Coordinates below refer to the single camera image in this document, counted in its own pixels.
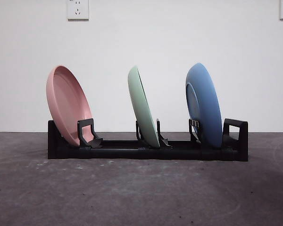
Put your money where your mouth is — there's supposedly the blue round plate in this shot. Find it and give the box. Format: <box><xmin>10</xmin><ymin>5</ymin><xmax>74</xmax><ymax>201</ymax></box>
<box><xmin>185</xmin><ymin>62</ymin><xmax>224</xmax><ymax>147</ymax></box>

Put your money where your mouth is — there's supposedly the pink round plate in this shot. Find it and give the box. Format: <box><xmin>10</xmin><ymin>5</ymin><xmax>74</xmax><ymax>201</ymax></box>
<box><xmin>46</xmin><ymin>65</ymin><xmax>95</xmax><ymax>147</ymax></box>

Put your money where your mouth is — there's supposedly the pale green round plate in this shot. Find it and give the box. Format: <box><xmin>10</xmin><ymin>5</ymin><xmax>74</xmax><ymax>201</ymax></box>
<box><xmin>127</xmin><ymin>66</ymin><xmax>161</xmax><ymax>148</ymax></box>

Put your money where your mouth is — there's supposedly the black plastic plate rack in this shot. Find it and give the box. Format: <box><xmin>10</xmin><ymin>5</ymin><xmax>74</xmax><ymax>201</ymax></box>
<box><xmin>48</xmin><ymin>118</ymin><xmax>249</xmax><ymax>162</ymax></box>

